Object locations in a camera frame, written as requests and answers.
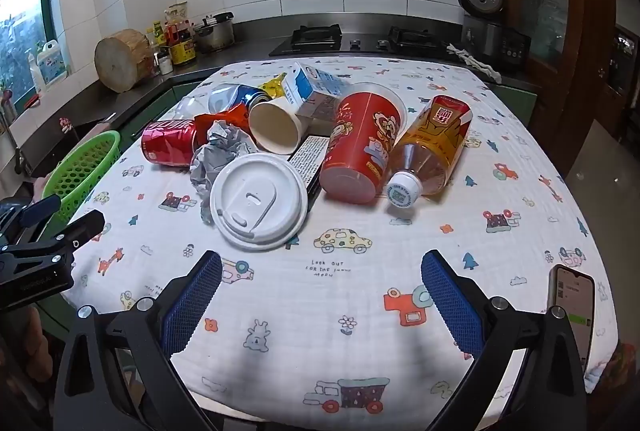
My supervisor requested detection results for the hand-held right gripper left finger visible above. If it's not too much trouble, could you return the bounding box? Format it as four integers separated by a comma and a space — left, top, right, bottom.
52, 250, 224, 431

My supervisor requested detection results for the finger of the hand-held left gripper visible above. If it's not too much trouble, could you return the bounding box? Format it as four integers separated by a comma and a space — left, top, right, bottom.
29, 210, 106, 263
17, 194, 64, 238

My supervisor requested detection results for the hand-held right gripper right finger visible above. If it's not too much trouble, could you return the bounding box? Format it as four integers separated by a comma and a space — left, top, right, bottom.
420, 250, 588, 431

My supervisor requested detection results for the green plastic basket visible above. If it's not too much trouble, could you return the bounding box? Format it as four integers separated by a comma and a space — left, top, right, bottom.
41, 130, 122, 232

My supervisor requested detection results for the white plastic cup lid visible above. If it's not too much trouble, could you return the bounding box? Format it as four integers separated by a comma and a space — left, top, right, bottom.
210, 154, 308, 252

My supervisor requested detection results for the foil wrapper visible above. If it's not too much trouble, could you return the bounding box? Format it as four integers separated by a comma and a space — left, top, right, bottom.
189, 121, 261, 224

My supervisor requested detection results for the crushed clear plastic bottle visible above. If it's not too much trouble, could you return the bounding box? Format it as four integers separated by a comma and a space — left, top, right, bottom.
174, 86, 221, 119

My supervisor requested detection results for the tea bottle orange label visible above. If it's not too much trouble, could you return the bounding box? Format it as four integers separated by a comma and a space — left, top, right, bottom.
385, 95, 473, 209

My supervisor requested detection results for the red snack wrapper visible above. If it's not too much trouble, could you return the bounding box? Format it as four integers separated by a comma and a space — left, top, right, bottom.
194, 105, 251, 147

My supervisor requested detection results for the large red printed cup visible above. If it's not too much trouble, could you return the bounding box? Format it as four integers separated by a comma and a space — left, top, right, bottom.
320, 82, 408, 204

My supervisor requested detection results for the black printed box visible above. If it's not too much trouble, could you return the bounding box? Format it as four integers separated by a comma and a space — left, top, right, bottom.
287, 135, 331, 202

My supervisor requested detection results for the white paper cup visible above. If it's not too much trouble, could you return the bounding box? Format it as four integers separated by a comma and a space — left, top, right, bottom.
248, 97, 307, 155

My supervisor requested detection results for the blue soda can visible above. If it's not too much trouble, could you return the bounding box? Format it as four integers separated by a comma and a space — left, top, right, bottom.
207, 84, 273, 117

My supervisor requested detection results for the yellow wrapper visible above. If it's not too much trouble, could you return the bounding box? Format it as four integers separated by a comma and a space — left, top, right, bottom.
258, 74, 288, 99

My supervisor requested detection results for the blue white milk carton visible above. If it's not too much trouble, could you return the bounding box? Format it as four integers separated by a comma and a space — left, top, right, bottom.
280, 61, 353, 134

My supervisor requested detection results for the person's left hand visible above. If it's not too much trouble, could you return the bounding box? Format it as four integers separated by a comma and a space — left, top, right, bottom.
0, 306, 53, 384

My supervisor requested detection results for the printed white tablecloth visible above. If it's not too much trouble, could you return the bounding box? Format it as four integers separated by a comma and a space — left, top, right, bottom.
62, 56, 621, 431

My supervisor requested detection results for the smartphone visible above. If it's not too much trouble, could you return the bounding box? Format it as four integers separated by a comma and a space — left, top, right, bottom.
546, 263, 596, 362

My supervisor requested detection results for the white detergent jug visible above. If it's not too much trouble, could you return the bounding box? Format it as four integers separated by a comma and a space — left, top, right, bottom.
39, 40, 68, 84

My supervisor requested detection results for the round wooden chopping block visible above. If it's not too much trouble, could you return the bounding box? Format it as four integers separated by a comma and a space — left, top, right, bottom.
94, 28, 156, 93

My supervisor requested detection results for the red patterned cloth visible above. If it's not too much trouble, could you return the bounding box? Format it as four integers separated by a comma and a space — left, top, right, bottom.
590, 341, 636, 392

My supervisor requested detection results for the window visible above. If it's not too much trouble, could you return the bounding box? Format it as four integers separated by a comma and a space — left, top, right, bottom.
0, 0, 66, 122

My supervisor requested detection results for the soy sauce jug yellow label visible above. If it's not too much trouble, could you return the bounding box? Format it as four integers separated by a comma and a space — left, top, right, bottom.
170, 40, 197, 66

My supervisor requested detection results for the steel pressure cooker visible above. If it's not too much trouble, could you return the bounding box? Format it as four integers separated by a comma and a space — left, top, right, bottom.
194, 11, 236, 54

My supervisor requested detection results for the beige food bag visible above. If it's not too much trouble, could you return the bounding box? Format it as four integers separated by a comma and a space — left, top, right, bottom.
165, 1, 190, 29

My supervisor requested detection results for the white rag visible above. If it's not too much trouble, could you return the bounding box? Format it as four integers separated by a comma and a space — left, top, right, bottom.
446, 42, 502, 82

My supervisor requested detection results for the black kitchen appliance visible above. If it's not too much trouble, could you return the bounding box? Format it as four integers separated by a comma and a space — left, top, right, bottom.
500, 31, 532, 73

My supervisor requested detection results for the black gas stove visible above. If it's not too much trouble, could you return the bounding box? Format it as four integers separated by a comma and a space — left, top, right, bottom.
270, 24, 461, 58

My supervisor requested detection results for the brown glass door cabinet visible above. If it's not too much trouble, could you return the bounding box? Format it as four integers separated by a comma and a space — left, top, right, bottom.
492, 0, 640, 152

